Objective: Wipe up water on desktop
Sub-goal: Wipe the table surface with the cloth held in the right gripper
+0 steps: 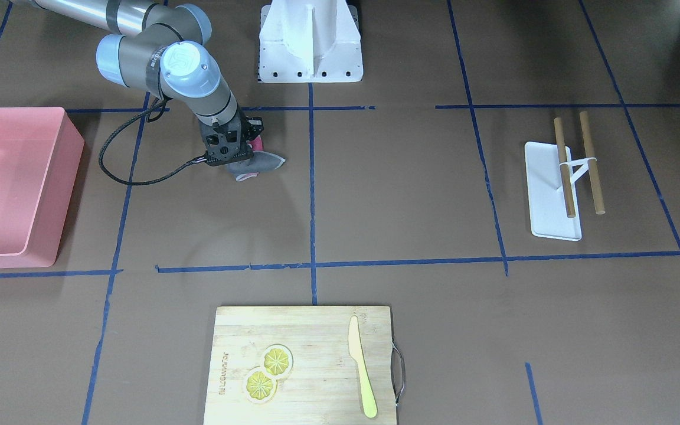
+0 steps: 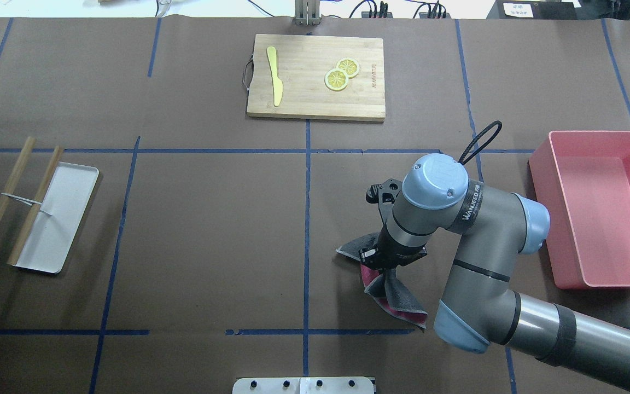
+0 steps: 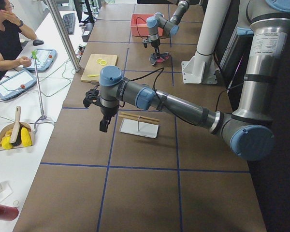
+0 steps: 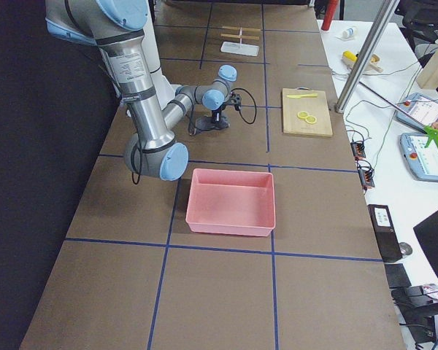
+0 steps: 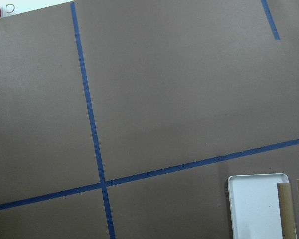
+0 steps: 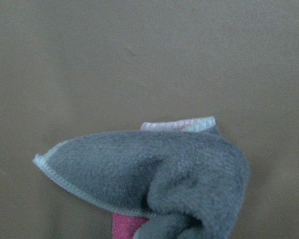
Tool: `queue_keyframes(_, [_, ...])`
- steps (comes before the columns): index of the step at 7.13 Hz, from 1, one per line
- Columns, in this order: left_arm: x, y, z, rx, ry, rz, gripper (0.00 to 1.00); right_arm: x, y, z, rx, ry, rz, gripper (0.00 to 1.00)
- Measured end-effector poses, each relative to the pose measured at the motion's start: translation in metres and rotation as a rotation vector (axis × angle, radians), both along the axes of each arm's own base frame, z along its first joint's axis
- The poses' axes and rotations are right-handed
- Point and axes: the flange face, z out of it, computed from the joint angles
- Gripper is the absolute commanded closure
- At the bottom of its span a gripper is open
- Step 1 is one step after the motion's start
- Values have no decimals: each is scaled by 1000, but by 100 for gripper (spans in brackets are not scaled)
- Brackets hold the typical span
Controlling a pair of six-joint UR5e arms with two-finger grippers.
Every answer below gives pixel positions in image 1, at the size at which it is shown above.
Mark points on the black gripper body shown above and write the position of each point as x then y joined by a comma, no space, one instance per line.
252,127

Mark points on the grey microfibre cloth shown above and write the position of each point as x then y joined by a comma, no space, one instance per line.
261,162

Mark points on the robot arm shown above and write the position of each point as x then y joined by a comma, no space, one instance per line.
162,50

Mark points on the lemon slice upper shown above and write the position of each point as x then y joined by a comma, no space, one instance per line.
277,361

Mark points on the lemon slice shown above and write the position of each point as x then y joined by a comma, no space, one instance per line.
277,361
259,387

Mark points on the pink plastic bin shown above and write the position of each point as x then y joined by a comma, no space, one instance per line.
40,153

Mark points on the lemon slice lower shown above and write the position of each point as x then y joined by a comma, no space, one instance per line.
259,387

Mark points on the bamboo cutting board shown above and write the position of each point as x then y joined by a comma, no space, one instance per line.
322,387

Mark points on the yellow plastic knife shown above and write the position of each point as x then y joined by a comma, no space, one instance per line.
355,350

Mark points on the white rack tray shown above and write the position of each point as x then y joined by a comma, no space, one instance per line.
545,194

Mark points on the wooden rod near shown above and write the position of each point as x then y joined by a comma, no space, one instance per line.
570,209

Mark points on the wooden rod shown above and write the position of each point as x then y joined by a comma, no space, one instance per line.
594,177
570,209

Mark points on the wooden rod far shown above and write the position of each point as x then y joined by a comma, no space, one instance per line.
594,177

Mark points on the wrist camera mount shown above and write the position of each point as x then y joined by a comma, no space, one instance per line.
222,142

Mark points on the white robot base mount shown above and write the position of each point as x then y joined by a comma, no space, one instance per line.
310,42

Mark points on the white wire rack stand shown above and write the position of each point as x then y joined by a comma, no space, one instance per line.
576,169

